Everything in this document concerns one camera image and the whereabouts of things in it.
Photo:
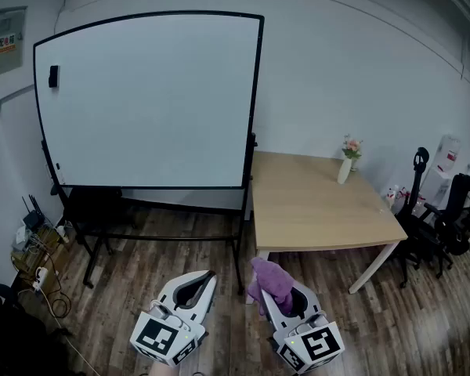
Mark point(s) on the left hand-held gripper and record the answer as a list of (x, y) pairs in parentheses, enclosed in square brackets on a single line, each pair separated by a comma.
[(156, 335)]

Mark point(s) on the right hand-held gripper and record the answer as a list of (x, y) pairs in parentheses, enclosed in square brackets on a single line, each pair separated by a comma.
[(317, 345)]

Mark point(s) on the purple cleaning cloth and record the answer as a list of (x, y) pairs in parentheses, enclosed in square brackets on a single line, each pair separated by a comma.
[(270, 276)]

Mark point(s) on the whiteboard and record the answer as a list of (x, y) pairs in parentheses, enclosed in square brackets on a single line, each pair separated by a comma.
[(141, 100)]

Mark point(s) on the person's left forearm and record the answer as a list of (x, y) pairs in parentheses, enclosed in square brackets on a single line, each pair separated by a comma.
[(164, 370)]

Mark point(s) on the black whiteboard eraser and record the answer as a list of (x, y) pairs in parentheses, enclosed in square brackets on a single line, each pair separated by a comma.
[(53, 77)]

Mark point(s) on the light wooden table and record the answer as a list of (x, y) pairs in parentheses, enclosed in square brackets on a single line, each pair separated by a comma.
[(317, 210)]

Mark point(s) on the white ribbed vase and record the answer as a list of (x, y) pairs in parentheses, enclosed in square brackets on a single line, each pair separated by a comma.
[(344, 172)]

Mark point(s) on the black office chair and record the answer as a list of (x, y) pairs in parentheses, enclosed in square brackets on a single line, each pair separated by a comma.
[(460, 198), (415, 225), (15, 335)]

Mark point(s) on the white power strip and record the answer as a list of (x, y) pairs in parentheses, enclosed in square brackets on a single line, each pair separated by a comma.
[(40, 277)]

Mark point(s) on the small white cup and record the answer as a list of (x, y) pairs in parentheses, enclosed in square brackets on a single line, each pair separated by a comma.
[(354, 165)]

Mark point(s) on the clear bag with red items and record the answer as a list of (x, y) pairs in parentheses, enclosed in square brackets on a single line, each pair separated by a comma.
[(401, 196)]

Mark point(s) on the pink flower bouquet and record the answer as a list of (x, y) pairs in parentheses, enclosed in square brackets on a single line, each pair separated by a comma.
[(352, 147)]

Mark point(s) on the black router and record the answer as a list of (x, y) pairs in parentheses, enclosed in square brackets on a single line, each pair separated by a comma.
[(33, 221)]

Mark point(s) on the white marker pen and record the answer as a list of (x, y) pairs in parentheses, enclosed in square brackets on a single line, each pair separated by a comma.
[(59, 172)]

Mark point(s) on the white water dispenser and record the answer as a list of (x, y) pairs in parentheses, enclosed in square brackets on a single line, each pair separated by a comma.
[(438, 182)]

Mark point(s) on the grey electrical wall panel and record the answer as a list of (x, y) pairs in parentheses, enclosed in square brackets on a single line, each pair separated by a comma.
[(4, 41)]

